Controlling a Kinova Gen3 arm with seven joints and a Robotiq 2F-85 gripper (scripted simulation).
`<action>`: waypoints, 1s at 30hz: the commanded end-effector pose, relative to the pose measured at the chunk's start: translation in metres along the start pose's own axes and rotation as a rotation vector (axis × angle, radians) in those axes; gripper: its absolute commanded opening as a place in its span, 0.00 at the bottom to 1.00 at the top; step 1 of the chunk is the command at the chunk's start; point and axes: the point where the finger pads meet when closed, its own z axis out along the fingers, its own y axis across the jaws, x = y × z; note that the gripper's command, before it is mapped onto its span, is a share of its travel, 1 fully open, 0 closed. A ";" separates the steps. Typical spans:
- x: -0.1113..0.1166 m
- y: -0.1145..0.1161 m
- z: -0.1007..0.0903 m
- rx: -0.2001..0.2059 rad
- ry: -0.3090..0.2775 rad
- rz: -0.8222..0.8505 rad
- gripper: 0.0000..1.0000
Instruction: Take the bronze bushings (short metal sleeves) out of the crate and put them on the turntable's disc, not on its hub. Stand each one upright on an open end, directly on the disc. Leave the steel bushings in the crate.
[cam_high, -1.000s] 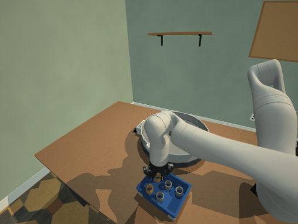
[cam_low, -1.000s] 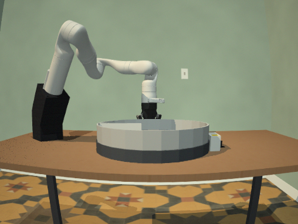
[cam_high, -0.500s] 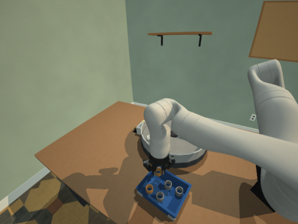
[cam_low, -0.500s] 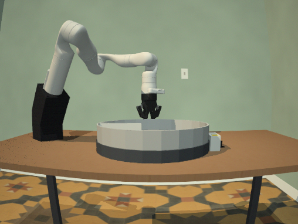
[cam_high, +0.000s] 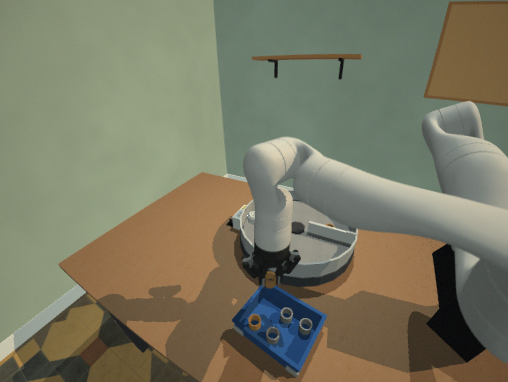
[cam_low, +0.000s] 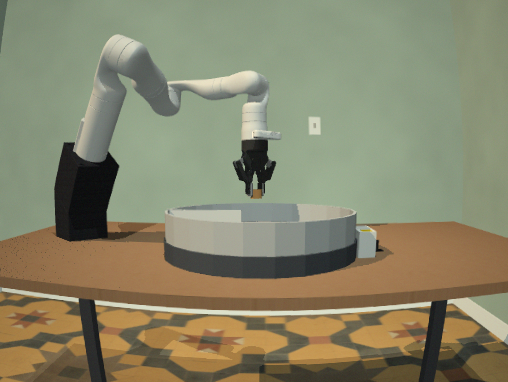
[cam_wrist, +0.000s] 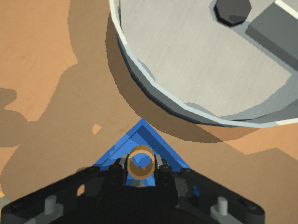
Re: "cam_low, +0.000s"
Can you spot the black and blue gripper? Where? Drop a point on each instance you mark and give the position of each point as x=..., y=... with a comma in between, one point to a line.
x=253, y=152

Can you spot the bronze bushing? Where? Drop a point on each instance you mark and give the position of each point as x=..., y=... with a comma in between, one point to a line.
x=257, y=194

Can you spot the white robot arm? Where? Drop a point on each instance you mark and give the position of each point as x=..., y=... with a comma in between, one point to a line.
x=131, y=58

